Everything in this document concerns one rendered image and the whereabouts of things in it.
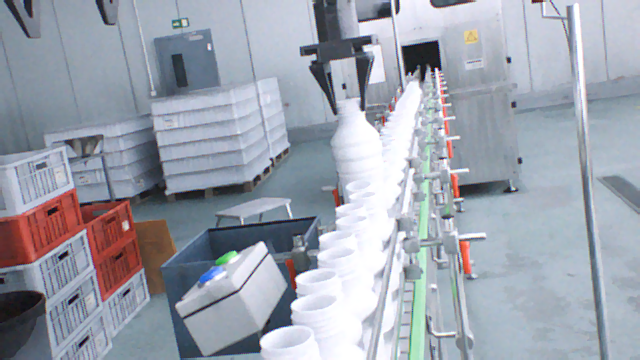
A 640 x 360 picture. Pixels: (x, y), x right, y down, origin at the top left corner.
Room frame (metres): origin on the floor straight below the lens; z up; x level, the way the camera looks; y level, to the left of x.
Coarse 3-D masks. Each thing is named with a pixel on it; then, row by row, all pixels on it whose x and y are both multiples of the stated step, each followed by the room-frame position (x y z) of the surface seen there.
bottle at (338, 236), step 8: (336, 232) 0.67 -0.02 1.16; (344, 232) 0.66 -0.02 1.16; (352, 232) 0.65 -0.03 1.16; (320, 240) 0.64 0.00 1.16; (328, 240) 0.66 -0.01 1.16; (336, 240) 0.63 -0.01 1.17; (344, 240) 0.63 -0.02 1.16; (352, 240) 0.64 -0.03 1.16; (320, 248) 0.64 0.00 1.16; (328, 248) 0.63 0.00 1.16; (360, 264) 0.65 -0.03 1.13; (368, 272) 0.65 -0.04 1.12; (368, 280) 0.63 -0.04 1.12
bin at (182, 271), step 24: (312, 216) 1.67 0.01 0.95; (192, 240) 1.63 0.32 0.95; (216, 240) 1.73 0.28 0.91; (240, 240) 1.71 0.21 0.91; (264, 240) 1.70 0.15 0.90; (288, 240) 1.69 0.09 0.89; (312, 240) 1.54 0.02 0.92; (168, 264) 1.46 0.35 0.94; (192, 264) 1.42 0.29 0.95; (312, 264) 1.50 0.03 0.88; (168, 288) 1.43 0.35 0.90; (288, 288) 1.38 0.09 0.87; (288, 312) 1.38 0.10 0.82; (192, 336) 1.43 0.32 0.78
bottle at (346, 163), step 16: (352, 112) 0.92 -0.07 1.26; (352, 128) 0.91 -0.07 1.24; (368, 128) 0.92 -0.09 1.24; (336, 144) 0.91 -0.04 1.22; (352, 144) 0.90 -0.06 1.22; (368, 144) 0.90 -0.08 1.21; (336, 160) 0.92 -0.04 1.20; (352, 160) 0.90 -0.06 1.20; (368, 160) 0.90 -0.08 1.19; (352, 176) 0.91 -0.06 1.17; (368, 176) 0.90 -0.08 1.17; (384, 192) 0.92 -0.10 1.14; (384, 208) 0.91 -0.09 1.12
